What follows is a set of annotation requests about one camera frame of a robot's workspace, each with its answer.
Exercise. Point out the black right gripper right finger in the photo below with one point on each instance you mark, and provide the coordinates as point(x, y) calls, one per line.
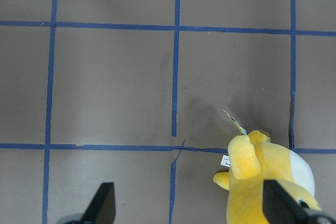
point(280, 207)

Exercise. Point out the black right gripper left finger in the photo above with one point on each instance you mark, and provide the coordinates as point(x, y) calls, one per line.
point(101, 208)

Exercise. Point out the yellow plush toy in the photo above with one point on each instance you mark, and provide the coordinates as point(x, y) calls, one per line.
point(252, 159)

